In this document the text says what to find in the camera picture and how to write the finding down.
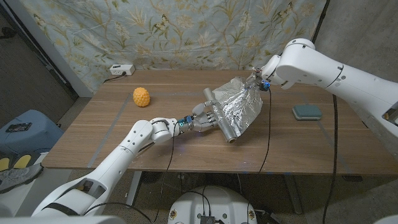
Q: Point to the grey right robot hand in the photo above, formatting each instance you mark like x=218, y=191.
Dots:
x=253, y=81

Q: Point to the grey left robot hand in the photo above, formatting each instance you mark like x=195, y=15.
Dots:
x=202, y=119

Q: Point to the aluminum foil roll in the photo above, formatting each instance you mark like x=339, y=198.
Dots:
x=239, y=105

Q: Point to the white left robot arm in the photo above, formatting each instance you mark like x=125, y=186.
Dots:
x=124, y=158

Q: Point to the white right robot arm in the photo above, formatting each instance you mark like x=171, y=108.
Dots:
x=335, y=77

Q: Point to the yellow toy pineapple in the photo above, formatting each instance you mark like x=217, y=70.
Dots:
x=141, y=97

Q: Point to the black round fan grille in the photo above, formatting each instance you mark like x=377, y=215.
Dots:
x=151, y=177

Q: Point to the floral backdrop cloth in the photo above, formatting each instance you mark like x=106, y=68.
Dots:
x=192, y=31

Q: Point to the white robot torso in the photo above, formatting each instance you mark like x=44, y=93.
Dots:
x=217, y=202

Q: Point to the black backdrop pole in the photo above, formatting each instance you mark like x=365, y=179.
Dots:
x=320, y=18

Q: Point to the white power strip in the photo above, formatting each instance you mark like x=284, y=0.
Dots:
x=121, y=69

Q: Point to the grey table leg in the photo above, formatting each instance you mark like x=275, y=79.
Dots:
x=133, y=189
x=293, y=194

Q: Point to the black yellow foot pedal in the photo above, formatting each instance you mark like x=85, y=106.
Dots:
x=21, y=161

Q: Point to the grey sneaker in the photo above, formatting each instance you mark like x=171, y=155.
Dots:
x=15, y=177

